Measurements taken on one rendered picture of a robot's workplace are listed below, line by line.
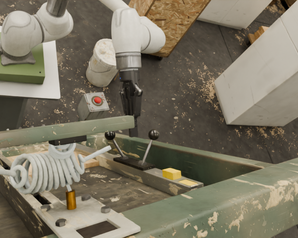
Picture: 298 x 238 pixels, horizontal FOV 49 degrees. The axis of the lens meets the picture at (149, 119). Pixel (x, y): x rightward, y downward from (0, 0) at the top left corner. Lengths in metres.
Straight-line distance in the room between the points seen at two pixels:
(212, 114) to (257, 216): 3.01
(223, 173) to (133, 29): 0.56
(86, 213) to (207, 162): 0.66
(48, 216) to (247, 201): 0.34
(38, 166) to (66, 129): 0.08
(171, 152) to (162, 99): 2.08
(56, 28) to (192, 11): 1.61
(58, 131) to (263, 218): 0.41
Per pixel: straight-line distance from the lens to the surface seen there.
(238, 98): 3.53
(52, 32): 1.91
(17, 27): 1.82
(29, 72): 1.96
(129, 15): 1.15
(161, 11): 3.11
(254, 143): 3.83
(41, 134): 0.47
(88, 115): 1.82
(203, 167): 1.16
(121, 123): 0.52
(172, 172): 0.92
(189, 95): 3.58
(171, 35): 3.35
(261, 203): 0.65
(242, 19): 4.85
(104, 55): 2.87
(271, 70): 3.27
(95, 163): 1.30
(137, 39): 1.14
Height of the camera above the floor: 2.38
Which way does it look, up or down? 49 degrees down
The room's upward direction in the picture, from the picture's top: 42 degrees clockwise
